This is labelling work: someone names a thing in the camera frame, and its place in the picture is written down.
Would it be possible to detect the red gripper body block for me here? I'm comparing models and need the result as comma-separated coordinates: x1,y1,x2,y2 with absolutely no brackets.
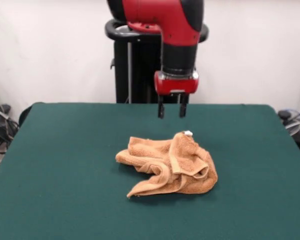
153,70,200,97

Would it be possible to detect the black cable bundle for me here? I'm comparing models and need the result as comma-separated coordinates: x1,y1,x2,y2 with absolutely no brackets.
0,79,20,155

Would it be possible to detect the grey round fan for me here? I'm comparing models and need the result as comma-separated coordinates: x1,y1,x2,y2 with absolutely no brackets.
277,106,300,137

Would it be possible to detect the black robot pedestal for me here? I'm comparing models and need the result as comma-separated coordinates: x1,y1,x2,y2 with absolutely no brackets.
104,19,210,104

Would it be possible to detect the dark green table cloth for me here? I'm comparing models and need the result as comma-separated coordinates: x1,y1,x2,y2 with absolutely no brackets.
0,101,300,240

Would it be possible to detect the tan terry towel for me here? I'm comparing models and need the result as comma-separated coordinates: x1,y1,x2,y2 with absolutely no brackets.
114,130,219,199

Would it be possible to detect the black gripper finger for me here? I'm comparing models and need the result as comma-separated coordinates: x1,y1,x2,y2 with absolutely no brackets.
178,92,189,118
157,94,166,119

